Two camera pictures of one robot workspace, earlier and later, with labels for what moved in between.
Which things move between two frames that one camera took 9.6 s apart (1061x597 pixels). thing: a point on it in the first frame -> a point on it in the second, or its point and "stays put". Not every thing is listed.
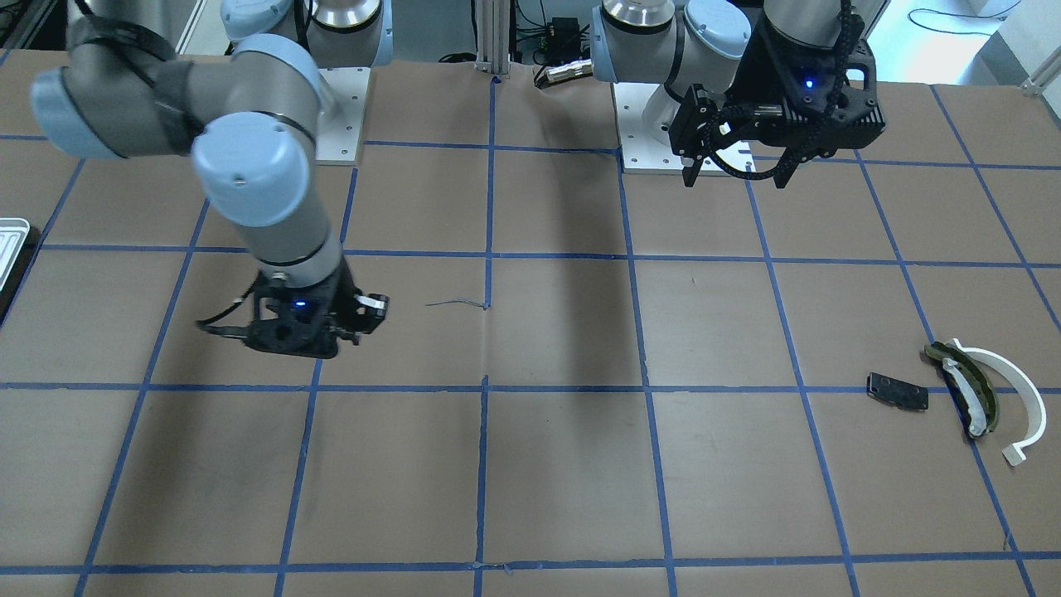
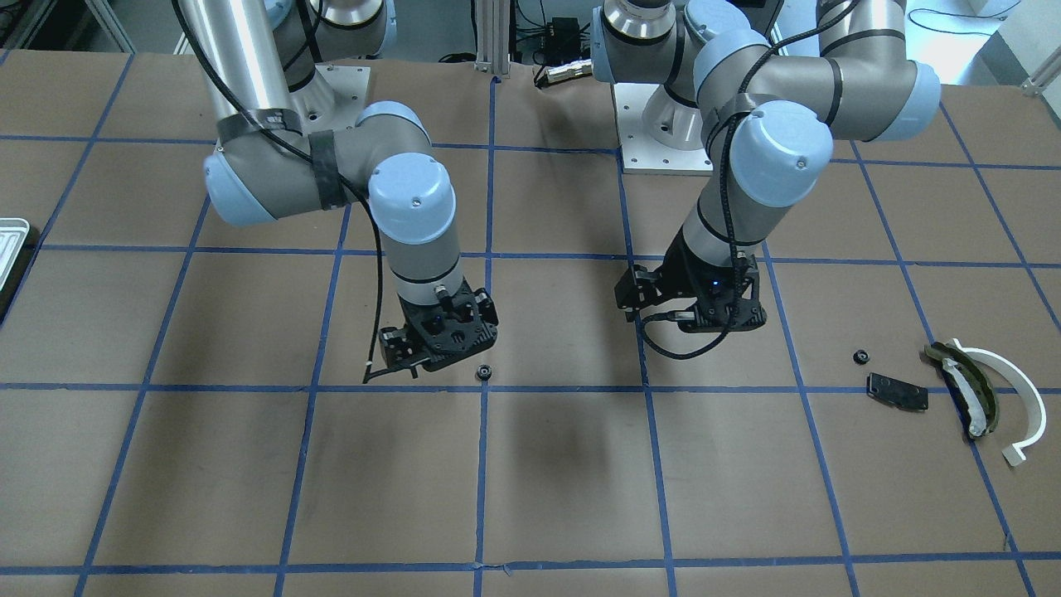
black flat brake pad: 897,393 stays put
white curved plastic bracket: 1014,453 stays put
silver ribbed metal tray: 13,232 stays put
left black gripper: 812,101 -> 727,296
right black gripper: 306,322 -> 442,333
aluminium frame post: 493,36 stays put
